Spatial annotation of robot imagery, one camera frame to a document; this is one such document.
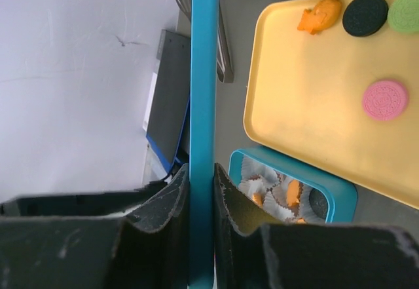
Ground metal kitchen tongs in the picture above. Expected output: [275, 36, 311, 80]
[175, 0, 234, 83]

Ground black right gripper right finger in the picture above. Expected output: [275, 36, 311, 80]
[213, 164, 418, 288]

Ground teal cookie tin box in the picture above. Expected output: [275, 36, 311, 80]
[228, 147, 357, 224]

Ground blue folder at left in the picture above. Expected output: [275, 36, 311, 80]
[146, 96, 190, 172]

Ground black notebook at left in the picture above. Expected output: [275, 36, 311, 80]
[146, 29, 191, 171]

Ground green round cookie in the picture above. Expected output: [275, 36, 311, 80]
[388, 0, 418, 34]

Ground orange scalloped cookie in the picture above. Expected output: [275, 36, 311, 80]
[285, 180, 302, 210]

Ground teal tin lid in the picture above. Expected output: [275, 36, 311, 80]
[189, 0, 219, 288]

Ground pink round cookie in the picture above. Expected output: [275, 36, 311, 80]
[362, 79, 409, 121]

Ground orange fish-shaped cookie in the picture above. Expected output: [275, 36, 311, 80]
[297, 0, 342, 35]

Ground yellow plastic tray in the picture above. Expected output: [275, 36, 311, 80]
[244, 0, 418, 208]

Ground orange round cookie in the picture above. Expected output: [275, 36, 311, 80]
[251, 193, 264, 207]

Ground black round cookie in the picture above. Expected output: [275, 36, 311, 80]
[309, 189, 329, 221]
[342, 0, 389, 37]

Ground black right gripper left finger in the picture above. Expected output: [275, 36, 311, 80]
[1, 165, 189, 288]

